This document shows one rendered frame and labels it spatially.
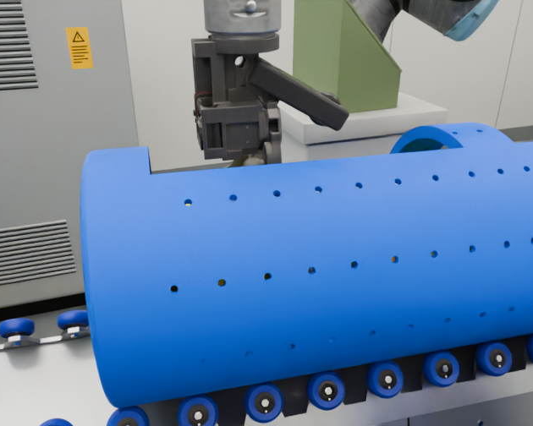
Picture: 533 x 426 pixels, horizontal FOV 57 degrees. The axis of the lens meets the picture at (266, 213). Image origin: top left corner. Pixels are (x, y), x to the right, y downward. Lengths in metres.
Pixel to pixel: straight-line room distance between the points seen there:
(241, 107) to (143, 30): 2.82
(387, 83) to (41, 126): 1.41
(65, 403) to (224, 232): 0.34
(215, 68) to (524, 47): 4.33
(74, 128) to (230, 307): 1.68
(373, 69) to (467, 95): 3.48
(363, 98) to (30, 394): 0.75
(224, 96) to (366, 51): 0.53
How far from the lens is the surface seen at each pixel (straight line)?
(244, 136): 0.51
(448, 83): 4.31
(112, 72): 2.03
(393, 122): 1.01
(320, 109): 0.52
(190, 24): 3.34
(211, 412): 0.58
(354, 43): 0.97
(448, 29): 1.06
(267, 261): 0.45
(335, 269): 0.47
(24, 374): 0.75
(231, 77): 0.51
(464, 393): 0.70
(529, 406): 0.78
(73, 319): 0.73
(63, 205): 2.19
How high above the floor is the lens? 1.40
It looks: 26 degrees down
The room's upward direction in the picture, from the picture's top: straight up
